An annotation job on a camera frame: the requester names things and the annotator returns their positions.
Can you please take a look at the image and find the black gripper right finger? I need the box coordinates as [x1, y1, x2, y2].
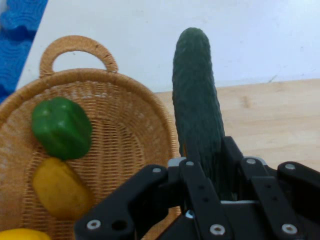
[219, 135, 320, 240]

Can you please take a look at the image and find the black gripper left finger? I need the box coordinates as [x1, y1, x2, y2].
[74, 156, 234, 240]

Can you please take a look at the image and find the dark green cucumber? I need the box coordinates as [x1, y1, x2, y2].
[171, 27, 241, 201]

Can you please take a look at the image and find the bamboo cutting board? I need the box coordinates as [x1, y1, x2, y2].
[153, 78, 320, 174]

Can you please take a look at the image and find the yellow-brown potato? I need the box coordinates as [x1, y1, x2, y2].
[32, 157, 95, 221]

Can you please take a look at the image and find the green bell pepper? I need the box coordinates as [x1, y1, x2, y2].
[30, 96, 94, 161]

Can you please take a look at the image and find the yellow bell pepper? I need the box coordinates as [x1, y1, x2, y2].
[0, 227, 53, 240]

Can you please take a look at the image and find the dark blue foam mat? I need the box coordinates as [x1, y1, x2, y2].
[0, 34, 35, 104]

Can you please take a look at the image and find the light blue foam mat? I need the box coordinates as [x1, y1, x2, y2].
[0, 0, 49, 41]

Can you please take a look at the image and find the woven wicker basket with handles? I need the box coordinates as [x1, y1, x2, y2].
[0, 35, 183, 240]

